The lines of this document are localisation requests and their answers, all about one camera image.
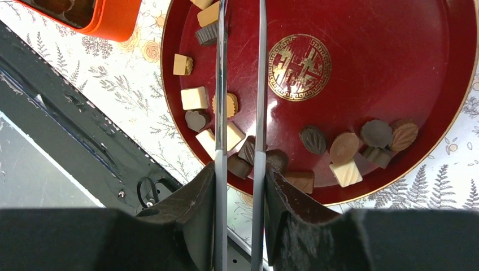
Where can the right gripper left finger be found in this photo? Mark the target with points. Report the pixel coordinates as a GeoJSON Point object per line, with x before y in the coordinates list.
{"type": "Point", "coordinates": [174, 234]}

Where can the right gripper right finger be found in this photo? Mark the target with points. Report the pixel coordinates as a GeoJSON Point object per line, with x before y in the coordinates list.
{"type": "Point", "coordinates": [302, 234]}

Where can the red round plate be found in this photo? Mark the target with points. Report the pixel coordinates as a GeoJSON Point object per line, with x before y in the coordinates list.
{"type": "Point", "coordinates": [335, 65]}

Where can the orange chocolate box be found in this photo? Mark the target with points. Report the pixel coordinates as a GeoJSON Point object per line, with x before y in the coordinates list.
{"type": "Point", "coordinates": [108, 19]}

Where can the floral table mat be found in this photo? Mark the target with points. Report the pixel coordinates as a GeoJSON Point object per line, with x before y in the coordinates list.
{"type": "Point", "coordinates": [123, 80]}

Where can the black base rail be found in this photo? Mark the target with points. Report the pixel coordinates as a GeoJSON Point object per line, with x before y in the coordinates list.
{"type": "Point", "coordinates": [80, 138]}

